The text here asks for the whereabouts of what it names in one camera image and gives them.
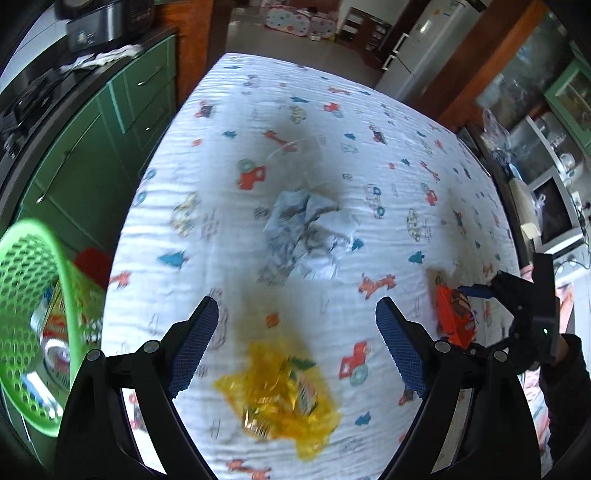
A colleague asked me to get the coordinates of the clear plastic film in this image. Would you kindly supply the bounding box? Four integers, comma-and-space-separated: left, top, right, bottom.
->
264, 136, 339, 197

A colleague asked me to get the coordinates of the red yellow drink carton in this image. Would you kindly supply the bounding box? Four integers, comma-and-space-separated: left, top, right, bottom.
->
30, 281, 70, 382

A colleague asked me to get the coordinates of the white refrigerator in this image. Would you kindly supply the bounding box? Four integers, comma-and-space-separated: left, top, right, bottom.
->
375, 0, 491, 105

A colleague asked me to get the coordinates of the grey paper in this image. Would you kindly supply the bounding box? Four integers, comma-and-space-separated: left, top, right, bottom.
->
259, 190, 361, 285

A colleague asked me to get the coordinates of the white patterned tablecloth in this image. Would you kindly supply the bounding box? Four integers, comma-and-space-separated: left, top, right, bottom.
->
102, 54, 520, 479

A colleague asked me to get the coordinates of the polka dot play tent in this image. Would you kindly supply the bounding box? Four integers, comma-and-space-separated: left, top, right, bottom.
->
263, 5, 338, 40

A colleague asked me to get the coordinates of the blue white milk carton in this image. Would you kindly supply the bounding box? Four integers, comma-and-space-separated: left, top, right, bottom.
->
21, 371, 63, 419

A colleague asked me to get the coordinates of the orange snack wrapper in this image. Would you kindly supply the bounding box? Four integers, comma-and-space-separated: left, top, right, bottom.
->
436, 284, 476, 349

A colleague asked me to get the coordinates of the glass display cabinet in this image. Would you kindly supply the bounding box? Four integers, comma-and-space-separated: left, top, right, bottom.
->
477, 13, 590, 184

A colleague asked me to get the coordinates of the old crt monitor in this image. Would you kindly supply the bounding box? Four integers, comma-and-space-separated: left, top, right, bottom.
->
528, 167, 583, 256

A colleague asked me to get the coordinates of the green kitchen cabinet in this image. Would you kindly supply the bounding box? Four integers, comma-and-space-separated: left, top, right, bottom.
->
1, 28, 177, 258

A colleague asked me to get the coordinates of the black rice cooker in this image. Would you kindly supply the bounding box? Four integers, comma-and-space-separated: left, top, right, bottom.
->
54, 0, 155, 53

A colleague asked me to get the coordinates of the green perforated plastic basket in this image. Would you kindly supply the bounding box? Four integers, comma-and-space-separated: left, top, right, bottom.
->
1, 219, 105, 437

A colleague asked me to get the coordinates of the yellow plastic snack bag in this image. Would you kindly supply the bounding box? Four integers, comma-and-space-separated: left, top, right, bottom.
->
214, 341, 342, 461

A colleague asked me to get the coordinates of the black gas stove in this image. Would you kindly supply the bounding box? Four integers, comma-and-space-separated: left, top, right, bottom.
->
1, 69, 66, 159

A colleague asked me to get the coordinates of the white rag on counter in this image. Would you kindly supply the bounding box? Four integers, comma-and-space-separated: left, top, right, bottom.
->
58, 44, 143, 74

